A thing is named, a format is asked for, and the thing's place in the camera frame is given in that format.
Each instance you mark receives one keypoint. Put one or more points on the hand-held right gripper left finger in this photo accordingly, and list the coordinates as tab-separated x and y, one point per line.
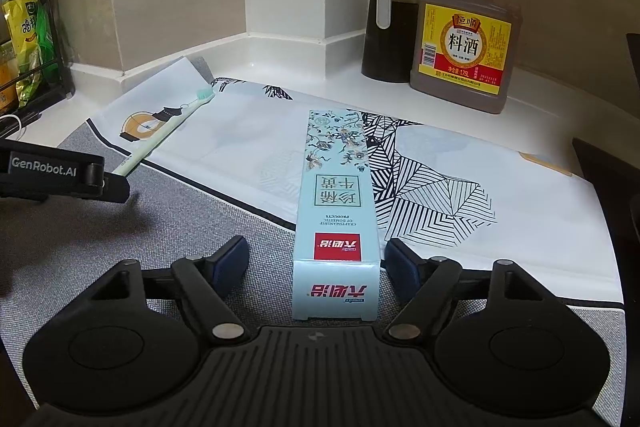
232	264

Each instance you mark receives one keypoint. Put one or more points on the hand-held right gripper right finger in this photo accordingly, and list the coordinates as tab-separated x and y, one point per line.
400	268

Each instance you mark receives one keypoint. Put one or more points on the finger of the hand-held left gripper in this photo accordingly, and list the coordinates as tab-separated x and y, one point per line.
116	188

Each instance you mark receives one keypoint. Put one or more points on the green toothbrush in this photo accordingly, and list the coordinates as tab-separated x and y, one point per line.
165	132

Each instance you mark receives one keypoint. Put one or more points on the light blue toothpaste box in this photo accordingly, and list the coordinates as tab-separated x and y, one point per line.
335	207

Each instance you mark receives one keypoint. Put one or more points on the orange packet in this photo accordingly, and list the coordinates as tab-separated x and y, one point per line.
6	82

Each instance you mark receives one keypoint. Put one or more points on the green seasoning packet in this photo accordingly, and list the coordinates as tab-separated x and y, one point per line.
47	52

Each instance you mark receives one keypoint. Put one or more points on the yellow seasoning packet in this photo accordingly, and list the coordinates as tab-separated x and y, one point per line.
25	47

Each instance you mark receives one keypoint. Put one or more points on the wooden stick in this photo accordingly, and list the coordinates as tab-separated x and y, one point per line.
545	163

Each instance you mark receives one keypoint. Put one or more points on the cooking wine jug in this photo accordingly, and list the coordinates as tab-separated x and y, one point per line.
465	47

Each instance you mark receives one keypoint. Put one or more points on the dark oil dispenser bottle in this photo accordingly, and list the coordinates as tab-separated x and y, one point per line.
390	37

